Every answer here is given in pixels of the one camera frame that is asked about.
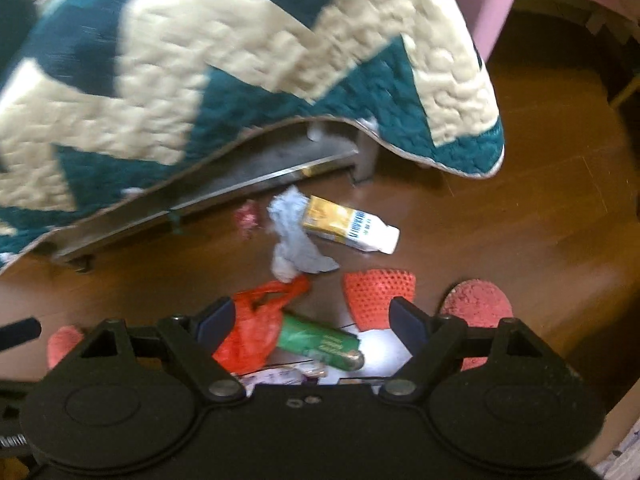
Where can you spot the orange plastic bag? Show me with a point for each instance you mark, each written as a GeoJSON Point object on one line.
{"type": "Point", "coordinates": [250, 332]}

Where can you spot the pink furniture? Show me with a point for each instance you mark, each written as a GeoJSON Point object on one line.
{"type": "Point", "coordinates": [500, 5]}

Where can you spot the yellow and white yogurt bottle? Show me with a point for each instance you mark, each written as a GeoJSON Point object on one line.
{"type": "Point", "coordinates": [350, 225]}

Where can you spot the teal and cream quilt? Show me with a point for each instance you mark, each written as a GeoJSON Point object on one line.
{"type": "Point", "coordinates": [225, 60]}

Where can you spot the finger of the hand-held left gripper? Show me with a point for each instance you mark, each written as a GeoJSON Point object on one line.
{"type": "Point", "coordinates": [20, 332]}

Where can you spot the white paper sheet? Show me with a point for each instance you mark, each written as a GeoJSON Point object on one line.
{"type": "Point", "coordinates": [377, 360]}

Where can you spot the pink fuzzy slipper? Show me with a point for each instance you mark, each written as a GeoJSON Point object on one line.
{"type": "Point", "coordinates": [62, 342]}
{"type": "Point", "coordinates": [475, 302]}

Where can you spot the small red wrapper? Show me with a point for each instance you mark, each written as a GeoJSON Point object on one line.
{"type": "Point", "coordinates": [248, 216]}

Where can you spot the metal bed frame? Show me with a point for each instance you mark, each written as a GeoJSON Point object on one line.
{"type": "Point", "coordinates": [225, 172]}

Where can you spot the green can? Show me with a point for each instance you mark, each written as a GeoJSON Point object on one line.
{"type": "Point", "coordinates": [315, 342]}

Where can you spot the orange foam fruit net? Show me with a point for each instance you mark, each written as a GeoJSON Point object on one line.
{"type": "Point", "coordinates": [376, 295]}

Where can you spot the crumpled grey tissue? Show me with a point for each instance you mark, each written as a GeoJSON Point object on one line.
{"type": "Point", "coordinates": [295, 245]}

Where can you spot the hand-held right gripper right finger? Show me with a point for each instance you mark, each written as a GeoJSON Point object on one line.
{"type": "Point", "coordinates": [403, 318]}

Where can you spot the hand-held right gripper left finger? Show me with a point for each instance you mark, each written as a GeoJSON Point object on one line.
{"type": "Point", "coordinates": [216, 321]}

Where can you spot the small snack wrapper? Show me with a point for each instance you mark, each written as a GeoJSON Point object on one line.
{"type": "Point", "coordinates": [285, 376]}

